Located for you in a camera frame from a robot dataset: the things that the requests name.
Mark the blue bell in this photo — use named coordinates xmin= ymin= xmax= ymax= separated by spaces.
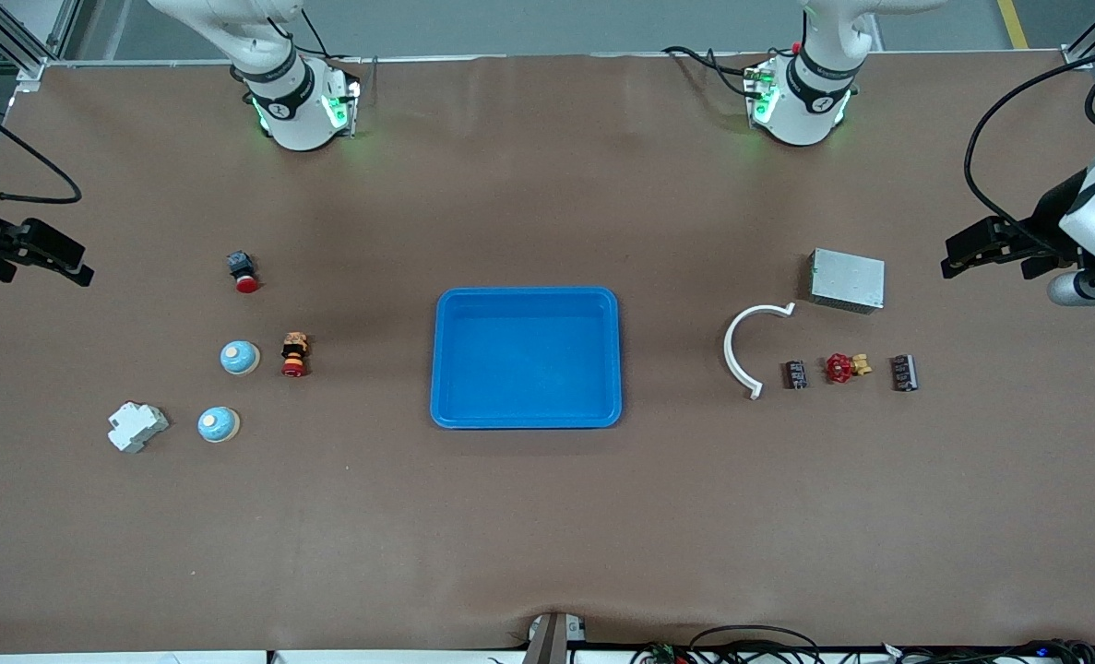
xmin=197 ymin=406 xmax=240 ymax=445
xmin=220 ymin=340 xmax=261 ymax=377

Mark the blue plastic tray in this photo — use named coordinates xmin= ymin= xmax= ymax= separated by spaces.
xmin=430 ymin=287 xmax=623 ymax=431

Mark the red push button black body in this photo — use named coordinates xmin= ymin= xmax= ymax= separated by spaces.
xmin=226 ymin=251 xmax=262 ymax=294

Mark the silver metal box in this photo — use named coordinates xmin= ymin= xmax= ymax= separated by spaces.
xmin=807 ymin=247 xmax=887 ymax=315

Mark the white circuit breaker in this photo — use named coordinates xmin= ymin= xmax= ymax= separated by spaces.
xmin=107 ymin=401 xmax=171 ymax=454

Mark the brass valve red handwheel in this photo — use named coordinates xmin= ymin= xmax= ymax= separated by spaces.
xmin=825 ymin=352 xmax=873 ymax=385

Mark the red yellow emergency stop button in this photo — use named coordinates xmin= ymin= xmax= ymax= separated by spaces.
xmin=280 ymin=332 xmax=311 ymax=379

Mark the white curved pipe clamp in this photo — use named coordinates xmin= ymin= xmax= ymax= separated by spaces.
xmin=723 ymin=302 xmax=797 ymax=400

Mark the brown table mat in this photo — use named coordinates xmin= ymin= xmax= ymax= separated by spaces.
xmin=0 ymin=51 xmax=1095 ymax=656

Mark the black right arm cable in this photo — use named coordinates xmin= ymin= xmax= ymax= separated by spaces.
xmin=0 ymin=90 xmax=83 ymax=205

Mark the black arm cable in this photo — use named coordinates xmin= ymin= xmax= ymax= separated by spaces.
xmin=965 ymin=41 xmax=1095 ymax=236
xmin=0 ymin=90 xmax=83 ymax=205

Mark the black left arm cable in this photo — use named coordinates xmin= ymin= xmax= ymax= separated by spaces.
xmin=965 ymin=41 xmax=1095 ymax=236

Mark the black cable bundle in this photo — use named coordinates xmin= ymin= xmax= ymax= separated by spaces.
xmin=630 ymin=625 xmax=825 ymax=664
xmin=879 ymin=636 xmax=1095 ymax=664

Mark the black base cable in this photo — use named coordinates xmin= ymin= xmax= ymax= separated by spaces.
xmin=662 ymin=44 xmax=762 ymax=98

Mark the grey mount bracket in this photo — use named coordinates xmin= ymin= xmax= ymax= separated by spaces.
xmin=524 ymin=611 xmax=589 ymax=664

